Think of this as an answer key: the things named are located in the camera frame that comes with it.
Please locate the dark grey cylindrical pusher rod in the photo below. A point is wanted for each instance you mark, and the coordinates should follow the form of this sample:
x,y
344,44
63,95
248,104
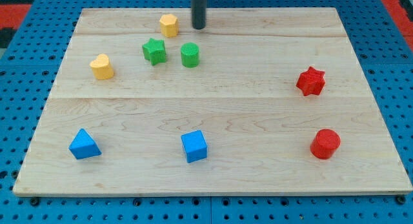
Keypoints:
x,y
199,14

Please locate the yellow hexagon block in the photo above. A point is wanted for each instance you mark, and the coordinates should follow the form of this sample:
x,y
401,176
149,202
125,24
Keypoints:
x,y
169,25

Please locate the yellow heart block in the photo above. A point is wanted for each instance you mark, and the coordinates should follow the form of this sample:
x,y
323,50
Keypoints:
x,y
101,67

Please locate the green cylinder block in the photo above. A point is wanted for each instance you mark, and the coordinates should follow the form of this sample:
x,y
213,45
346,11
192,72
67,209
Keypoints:
x,y
189,55

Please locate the green star block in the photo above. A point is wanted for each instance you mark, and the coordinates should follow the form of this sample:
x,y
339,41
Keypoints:
x,y
154,51

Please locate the light wooden board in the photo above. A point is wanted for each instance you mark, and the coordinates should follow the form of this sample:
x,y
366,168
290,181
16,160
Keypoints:
x,y
242,95

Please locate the red star block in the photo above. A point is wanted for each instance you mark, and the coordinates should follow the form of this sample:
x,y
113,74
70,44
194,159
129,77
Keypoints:
x,y
311,82

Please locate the blue cube block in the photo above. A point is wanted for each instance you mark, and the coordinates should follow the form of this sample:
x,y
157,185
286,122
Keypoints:
x,y
194,146

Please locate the blue triangle block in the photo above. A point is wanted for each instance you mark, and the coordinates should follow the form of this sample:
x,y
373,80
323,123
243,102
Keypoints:
x,y
83,146

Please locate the red cylinder block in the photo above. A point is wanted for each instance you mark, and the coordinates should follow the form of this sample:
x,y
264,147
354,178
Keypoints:
x,y
325,143

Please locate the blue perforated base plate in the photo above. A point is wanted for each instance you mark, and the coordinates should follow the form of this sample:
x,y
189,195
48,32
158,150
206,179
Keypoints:
x,y
31,61

